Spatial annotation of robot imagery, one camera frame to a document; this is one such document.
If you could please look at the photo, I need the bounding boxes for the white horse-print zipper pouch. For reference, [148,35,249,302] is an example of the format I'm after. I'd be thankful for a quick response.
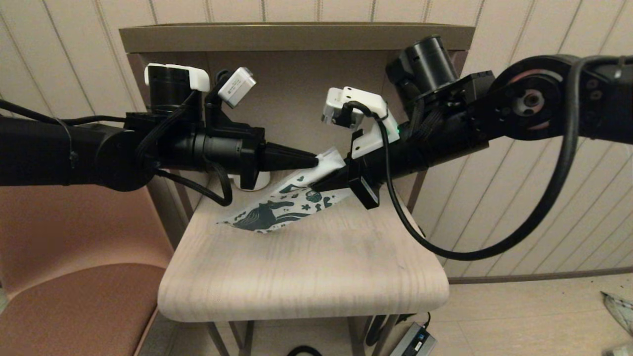
[218,147,353,232]

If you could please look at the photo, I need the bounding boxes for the white ribbed ceramic mug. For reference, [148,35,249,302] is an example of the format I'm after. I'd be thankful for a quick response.
[231,171,271,191]

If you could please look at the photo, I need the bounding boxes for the light wood shelf desk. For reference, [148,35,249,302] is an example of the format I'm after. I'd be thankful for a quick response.
[120,23,475,248]

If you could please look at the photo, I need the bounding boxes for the grey power adapter brick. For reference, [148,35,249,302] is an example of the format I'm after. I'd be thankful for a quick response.
[391,322,438,356]

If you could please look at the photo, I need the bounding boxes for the dark metal table legs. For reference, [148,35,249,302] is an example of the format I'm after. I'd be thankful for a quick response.
[207,315,399,356]

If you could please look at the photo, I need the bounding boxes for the brown pink upholstered chair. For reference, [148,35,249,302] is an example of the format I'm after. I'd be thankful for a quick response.
[0,183,175,356]

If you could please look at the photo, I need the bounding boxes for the grey crumpled floor debris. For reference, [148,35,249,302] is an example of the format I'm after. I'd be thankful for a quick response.
[600,292,633,337]

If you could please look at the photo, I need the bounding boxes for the white right camera bracket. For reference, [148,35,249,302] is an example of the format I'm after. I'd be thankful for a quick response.
[327,87,401,160]

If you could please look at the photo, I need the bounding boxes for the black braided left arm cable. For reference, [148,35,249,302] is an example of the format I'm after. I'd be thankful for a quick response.
[156,163,233,207]

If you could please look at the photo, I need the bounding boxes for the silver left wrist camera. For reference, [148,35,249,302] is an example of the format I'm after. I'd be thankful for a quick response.
[218,68,257,108]

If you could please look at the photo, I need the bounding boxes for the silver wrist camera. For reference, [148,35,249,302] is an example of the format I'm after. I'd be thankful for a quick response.
[218,68,257,108]
[321,88,369,130]

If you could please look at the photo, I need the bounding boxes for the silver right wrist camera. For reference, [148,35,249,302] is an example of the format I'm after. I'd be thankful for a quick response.
[321,88,369,130]

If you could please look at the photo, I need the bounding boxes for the black right camera cable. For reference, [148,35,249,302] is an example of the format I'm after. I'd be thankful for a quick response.
[345,55,582,262]

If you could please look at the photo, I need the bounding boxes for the black floor power cable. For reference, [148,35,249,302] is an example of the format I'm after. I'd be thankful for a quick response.
[365,311,431,348]

